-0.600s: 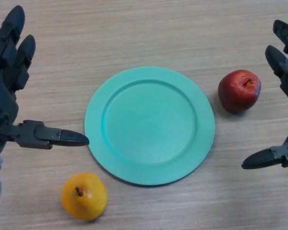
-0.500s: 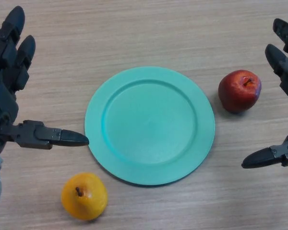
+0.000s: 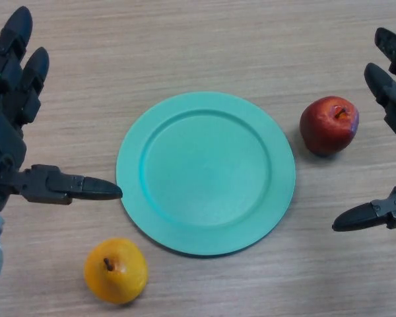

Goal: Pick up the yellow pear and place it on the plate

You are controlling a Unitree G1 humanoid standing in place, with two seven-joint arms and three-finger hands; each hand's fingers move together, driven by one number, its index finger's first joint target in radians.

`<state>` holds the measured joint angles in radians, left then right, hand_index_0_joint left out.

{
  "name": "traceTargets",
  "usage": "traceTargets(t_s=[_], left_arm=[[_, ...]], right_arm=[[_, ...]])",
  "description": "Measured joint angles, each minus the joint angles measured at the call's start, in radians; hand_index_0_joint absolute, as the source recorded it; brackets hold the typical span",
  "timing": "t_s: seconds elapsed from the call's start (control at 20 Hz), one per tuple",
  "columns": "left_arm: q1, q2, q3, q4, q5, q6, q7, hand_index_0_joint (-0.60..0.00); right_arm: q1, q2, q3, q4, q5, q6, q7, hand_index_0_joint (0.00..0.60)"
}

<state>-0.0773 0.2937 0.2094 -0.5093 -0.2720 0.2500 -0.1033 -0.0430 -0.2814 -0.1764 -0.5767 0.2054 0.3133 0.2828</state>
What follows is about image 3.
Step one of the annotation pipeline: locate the yellow pear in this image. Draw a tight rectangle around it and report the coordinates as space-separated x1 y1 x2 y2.
83 237 149 304

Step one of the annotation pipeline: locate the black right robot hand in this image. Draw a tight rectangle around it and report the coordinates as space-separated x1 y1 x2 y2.
331 26 396 232

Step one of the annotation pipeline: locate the green round plate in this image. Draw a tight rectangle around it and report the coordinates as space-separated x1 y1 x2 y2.
115 91 297 258

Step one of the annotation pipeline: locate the red apple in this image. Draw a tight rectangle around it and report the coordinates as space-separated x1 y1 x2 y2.
299 96 360 156

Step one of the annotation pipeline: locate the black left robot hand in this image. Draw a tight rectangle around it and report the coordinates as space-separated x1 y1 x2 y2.
0 5 123 213

